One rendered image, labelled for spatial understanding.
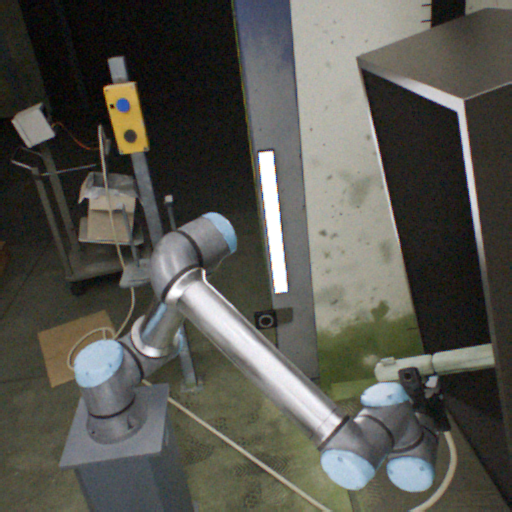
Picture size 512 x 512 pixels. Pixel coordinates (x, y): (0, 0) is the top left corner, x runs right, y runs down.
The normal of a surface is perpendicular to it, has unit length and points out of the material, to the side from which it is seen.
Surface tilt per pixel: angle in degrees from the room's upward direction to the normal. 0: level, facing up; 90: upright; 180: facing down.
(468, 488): 0
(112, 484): 90
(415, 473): 86
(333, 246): 90
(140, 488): 90
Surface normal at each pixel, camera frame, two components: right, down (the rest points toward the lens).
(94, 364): -0.18, -0.83
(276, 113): 0.07, 0.46
